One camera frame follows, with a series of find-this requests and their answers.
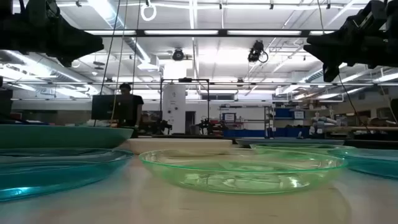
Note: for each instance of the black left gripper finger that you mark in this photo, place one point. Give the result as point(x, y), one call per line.
point(66, 61)
point(82, 45)

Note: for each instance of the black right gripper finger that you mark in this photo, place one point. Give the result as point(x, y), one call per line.
point(326, 38)
point(329, 57)

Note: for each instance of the opaque green plastic plate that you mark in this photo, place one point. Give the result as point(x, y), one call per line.
point(62, 137)

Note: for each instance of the transparent blue plastic plate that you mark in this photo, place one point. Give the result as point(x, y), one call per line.
point(46, 180)
point(373, 165)

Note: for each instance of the cream plastic plate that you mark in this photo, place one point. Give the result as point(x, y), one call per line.
point(180, 144)

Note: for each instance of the transparent green plastic plate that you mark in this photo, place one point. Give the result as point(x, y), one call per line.
point(311, 147)
point(242, 183)

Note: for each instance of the black background robot arm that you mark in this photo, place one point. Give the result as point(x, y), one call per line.
point(206, 126)

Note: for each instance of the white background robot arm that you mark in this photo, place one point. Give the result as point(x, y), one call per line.
point(323, 119)

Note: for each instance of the black overhead light beam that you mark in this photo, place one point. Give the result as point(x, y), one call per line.
point(140, 32)

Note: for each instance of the black monitor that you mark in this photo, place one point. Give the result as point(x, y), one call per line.
point(104, 107)

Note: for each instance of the small white sign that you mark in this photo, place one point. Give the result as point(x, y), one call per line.
point(299, 114)

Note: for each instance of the blue shelf bin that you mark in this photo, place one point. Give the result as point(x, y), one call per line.
point(283, 112)

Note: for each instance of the person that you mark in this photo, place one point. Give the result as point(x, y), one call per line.
point(130, 105)

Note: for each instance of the long wooden plank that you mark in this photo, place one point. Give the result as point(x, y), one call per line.
point(373, 128)

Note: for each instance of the row of blue bins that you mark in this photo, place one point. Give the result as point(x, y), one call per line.
point(280, 133)

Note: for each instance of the grey-blue plastic plate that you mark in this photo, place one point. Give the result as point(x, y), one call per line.
point(289, 141)

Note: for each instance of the framed blue-white sign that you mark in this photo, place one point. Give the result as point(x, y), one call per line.
point(229, 117)

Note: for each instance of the round black ceiling camera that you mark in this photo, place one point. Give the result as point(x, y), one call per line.
point(178, 55)

